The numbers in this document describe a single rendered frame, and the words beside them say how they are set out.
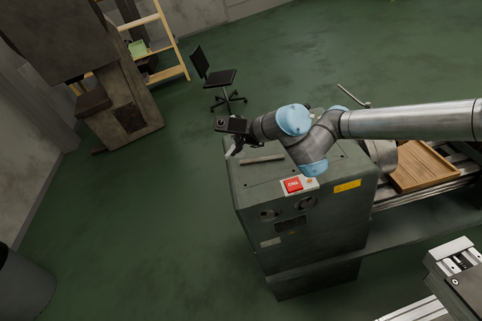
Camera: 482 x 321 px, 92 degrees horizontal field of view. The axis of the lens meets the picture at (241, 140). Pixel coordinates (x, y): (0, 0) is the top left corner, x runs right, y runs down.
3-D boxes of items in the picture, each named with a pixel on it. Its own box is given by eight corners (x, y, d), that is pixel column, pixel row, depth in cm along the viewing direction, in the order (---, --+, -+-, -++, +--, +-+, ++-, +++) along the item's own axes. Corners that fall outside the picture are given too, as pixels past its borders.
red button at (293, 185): (288, 195, 88) (287, 192, 87) (283, 183, 93) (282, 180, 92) (303, 190, 88) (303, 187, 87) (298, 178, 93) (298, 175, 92)
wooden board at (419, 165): (401, 194, 117) (402, 189, 115) (361, 147, 145) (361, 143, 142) (459, 177, 117) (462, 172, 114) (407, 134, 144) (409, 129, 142)
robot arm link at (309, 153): (343, 152, 60) (322, 117, 58) (320, 181, 56) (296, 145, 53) (320, 154, 67) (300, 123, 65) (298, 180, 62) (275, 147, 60)
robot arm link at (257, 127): (259, 137, 60) (261, 107, 61) (249, 140, 64) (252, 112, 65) (282, 142, 63) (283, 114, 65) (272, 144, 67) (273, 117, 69)
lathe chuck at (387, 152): (378, 192, 112) (380, 137, 96) (344, 157, 139) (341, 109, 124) (396, 186, 111) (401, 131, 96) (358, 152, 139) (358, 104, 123)
